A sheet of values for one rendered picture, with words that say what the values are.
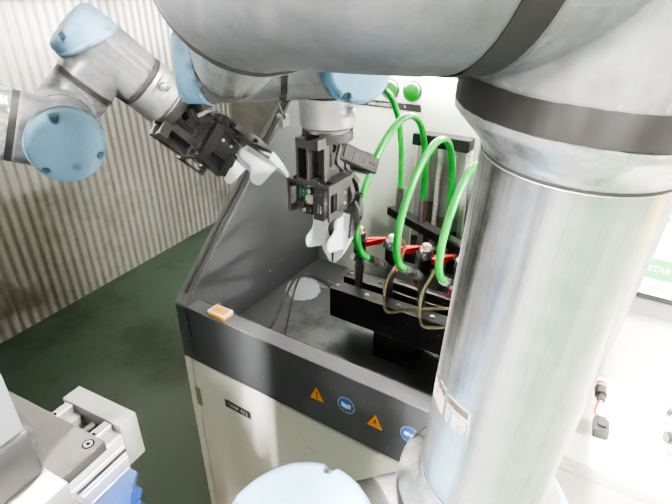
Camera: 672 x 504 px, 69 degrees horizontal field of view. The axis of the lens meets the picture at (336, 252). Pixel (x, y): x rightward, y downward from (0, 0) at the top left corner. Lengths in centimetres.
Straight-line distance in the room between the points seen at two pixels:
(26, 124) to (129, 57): 18
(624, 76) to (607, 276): 9
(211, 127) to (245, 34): 60
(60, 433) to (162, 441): 140
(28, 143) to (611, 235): 51
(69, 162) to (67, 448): 41
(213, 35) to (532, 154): 12
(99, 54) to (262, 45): 54
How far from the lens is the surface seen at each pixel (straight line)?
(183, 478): 208
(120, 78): 72
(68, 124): 57
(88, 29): 71
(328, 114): 65
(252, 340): 108
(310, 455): 119
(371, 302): 111
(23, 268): 301
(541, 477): 34
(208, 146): 75
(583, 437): 90
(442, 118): 126
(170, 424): 228
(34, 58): 293
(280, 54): 18
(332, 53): 16
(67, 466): 79
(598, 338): 26
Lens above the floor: 159
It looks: 28 degrees down
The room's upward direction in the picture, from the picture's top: straight up
